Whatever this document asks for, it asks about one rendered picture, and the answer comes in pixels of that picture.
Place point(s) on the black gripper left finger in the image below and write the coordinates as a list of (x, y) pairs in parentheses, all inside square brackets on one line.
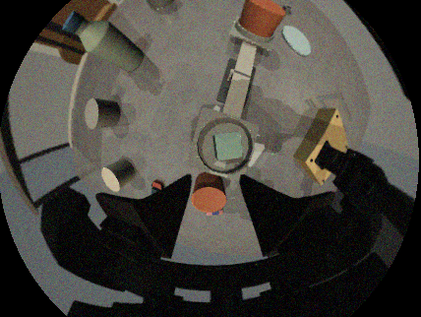
[(159, 215)]

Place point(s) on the cream balance beam with square pans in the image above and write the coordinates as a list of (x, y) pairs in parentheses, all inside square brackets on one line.
[(234, 91)]

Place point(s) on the grey hex nut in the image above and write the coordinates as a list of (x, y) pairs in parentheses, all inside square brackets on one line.
[(287, 8)]

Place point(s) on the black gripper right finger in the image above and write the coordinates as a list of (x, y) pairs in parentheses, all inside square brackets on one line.
[(275, 215)]

